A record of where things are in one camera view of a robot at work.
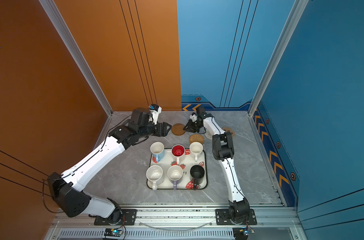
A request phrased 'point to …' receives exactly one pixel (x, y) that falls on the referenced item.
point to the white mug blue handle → (157, 151)
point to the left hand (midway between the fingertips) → (167, 124)
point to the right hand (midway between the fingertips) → (184, 129)
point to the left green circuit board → (113, 232)
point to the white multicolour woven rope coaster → (208, 135)
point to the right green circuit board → (242, 233)
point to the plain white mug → (196, 149)
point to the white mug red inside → (178, 152)
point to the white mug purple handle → (175, 173)
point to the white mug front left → (154, 173)
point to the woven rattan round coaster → (196, 138)
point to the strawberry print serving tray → (168, 160)
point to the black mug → (196, 174)
